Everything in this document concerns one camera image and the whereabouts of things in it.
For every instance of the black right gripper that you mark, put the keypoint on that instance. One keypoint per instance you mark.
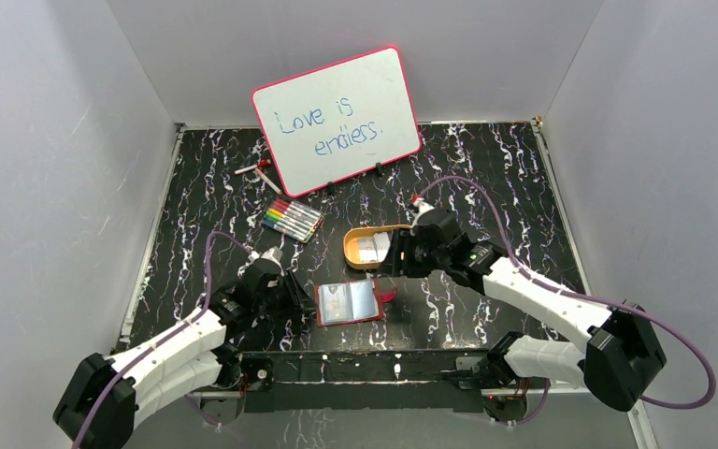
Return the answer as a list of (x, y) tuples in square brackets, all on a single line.
[(401, 242)]

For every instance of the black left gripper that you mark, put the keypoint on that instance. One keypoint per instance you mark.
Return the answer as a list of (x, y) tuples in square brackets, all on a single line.
[(288, 292)]

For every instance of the stack of silver cards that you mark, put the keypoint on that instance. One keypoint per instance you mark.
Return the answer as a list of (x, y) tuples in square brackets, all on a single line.
[(373, 249)]

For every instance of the red card holder wallet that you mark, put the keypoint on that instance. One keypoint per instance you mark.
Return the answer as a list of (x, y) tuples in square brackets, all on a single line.
[(353, 302)]

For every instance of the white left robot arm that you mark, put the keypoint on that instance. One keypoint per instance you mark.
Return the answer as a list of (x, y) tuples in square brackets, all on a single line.
[(108, 396)]

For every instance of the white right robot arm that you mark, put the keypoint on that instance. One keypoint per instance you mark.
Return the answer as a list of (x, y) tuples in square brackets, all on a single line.
[(611, 351)]

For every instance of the orange card tray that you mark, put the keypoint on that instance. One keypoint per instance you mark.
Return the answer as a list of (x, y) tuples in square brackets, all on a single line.
[(350, 243)]

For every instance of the pack of coloured markers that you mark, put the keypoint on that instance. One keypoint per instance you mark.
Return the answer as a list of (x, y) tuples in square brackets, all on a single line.
[(293, 219)]

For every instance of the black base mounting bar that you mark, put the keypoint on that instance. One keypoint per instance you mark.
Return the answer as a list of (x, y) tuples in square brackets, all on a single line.
[(462, 380)]

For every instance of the white marker pen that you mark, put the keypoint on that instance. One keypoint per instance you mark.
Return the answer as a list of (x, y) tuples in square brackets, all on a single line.
[(272, 185)]

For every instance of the red capped white marker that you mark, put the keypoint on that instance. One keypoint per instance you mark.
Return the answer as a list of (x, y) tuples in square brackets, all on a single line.
[(260, 164)]

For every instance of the pink framed whiteboard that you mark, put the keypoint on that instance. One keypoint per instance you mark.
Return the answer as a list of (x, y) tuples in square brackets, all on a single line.
[(340, 120)]

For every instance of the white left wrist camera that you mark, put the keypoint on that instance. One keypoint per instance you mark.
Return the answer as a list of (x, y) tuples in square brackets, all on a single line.
[(273, 254)]

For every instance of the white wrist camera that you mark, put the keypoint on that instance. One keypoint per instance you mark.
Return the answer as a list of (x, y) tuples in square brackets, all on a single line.
[(419, 208), (273, 254)]

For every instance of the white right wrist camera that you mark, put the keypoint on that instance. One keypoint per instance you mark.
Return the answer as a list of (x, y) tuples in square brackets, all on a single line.
[(419, 208)]

